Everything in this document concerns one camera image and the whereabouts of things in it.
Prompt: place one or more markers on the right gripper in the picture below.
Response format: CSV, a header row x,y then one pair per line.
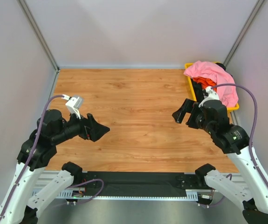
x,y
193,115

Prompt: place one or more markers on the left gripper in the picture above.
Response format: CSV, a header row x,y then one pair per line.
x,y
85,129

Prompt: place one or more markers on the pink t shirt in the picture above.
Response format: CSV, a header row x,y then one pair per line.
x,y
227,93

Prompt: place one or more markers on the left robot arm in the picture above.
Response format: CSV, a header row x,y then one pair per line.
x,y
52,129

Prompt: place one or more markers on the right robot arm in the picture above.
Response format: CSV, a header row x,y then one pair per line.
x,y
211,116

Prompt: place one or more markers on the black t shirt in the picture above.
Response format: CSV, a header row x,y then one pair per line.
x,y
197,87

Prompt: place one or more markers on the orange t shirt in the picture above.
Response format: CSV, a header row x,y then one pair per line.
x,y
204,82

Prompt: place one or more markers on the yellow plastic bin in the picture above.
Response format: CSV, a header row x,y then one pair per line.
x,y
193,94

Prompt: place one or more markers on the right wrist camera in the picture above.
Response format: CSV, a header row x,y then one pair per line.
x,y
212,95

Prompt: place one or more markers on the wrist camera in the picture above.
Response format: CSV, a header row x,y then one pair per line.
x,y
73,104
212,95

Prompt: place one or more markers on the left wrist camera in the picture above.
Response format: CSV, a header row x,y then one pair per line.
x,y
73,104

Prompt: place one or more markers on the aluminium frame rail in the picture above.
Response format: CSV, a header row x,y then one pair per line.
x,y
48,175

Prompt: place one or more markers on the right corner aluminium post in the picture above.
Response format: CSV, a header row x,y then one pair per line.
x,y
246,27

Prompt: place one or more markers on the corner aluminium post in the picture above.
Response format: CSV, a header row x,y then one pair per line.
x,y
246,27
30,18

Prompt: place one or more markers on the left corner aluminium post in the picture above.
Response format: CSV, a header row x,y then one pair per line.
x,y
30,18

